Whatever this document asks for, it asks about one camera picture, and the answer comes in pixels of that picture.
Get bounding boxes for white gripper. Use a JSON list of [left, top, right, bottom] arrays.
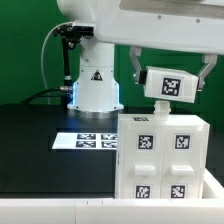
[[95, 0, 224, 91]]

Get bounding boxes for small white cabinet block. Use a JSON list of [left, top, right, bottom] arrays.
[[144, 66, 198, 103]]

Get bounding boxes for white cabinet body box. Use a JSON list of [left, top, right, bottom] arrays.
[[115, 101, 210, 200]]

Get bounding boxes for white cabinet door panel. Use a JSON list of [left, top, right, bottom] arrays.
[[161, 125, 208, 199]]

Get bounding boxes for white cabinet top panel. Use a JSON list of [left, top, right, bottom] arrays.
[[123, 125, 163, 199]]

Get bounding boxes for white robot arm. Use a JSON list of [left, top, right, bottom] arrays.
[[56, 0, 224, 114]]

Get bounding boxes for white marker base sheet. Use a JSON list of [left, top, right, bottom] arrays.
[[52, 132, 117, 150]]

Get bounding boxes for black camera on stand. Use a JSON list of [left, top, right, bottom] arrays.
[[53, 23, 93, 107]]

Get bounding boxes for grey camera cable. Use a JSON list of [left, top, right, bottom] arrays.
[[40, 22, 73, 90]]

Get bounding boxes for black power cable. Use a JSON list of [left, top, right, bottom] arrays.
[[21, 88, 73, 106]]

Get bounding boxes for white L-shaped fence wall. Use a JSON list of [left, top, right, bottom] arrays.
[[0, 172, 224, 224]]

